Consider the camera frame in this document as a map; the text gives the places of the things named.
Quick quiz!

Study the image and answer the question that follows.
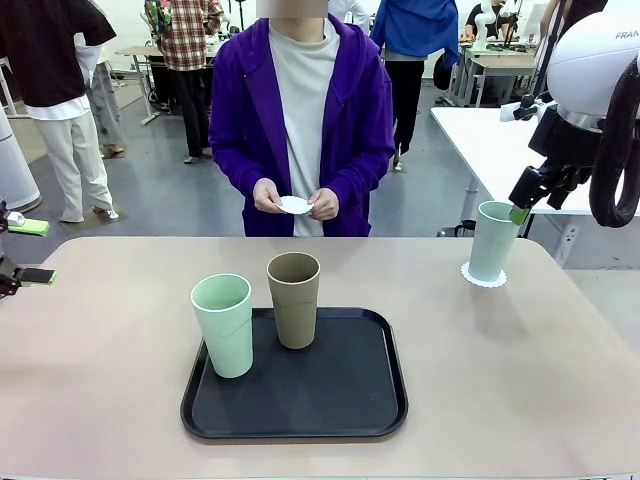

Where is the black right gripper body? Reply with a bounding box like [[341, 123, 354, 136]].
[[528, 104, 601, 174]]

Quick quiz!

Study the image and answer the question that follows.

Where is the pale green cup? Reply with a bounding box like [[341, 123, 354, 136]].
[[190, 272, 255, 379], [469, 200, 519, 282]]

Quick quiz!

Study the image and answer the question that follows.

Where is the white scalloped paper coaster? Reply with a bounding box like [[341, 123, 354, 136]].
[[278, 195, 317, 216], [459, 260, 510, 290]]

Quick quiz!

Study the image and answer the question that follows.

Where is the brown plastic cup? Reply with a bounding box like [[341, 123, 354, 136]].
[[265, 252, 322, 350]]

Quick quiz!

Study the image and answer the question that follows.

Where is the purple-sleeved right forearm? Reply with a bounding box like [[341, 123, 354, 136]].
[[209, 144, 266, 199]]

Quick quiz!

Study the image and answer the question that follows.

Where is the purple-sleeved left forearm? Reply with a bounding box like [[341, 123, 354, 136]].
[[327, 144, 396, 201]]

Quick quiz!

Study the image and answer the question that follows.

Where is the person's left hand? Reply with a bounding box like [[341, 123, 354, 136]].
[[308, 187, 342, 221]]

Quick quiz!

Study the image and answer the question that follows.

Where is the person's right hand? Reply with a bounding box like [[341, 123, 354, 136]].
[[252, 177, 289, 214]]

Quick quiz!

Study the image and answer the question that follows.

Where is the white cylindrical appliance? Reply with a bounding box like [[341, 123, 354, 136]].
[[0, 107, 43, 212]]

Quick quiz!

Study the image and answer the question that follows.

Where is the grey metal desk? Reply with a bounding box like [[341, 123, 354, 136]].
[[459, 42, 540, 109]]

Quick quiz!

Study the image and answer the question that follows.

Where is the person in black dress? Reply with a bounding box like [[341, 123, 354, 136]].
[[533, 0, 564, 99]]

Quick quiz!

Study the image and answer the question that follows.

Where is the person in grey trousers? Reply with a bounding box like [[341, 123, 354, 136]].
[[74, 29, 126, 159]]

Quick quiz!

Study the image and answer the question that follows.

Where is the black bag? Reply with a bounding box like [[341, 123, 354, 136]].
[[432, 49, 461, 92]]

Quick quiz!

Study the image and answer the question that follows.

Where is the person in black shirt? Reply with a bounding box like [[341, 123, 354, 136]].
[[0, 0, 120, 225]]

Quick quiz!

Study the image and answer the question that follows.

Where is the person in blue top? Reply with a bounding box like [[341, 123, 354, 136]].
[[370, 0, 461, 172]]

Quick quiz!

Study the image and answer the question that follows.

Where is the person in purple jacket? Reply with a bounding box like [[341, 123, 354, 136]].
[[208, 0, 396, 239]]

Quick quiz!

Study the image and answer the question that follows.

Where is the wooden top desk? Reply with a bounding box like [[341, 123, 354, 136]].
[[115, 45, 221, 126]]

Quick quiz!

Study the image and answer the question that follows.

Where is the person in plaid shirt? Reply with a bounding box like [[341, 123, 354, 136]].
[[144, 0, 225, 165]]

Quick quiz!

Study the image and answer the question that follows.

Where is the black plastic tray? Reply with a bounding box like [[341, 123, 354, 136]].
[[179, 306, 410, 441]]

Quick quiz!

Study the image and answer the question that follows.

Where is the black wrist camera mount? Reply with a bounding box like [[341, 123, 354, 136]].
[[513, 92, 559, 121]]

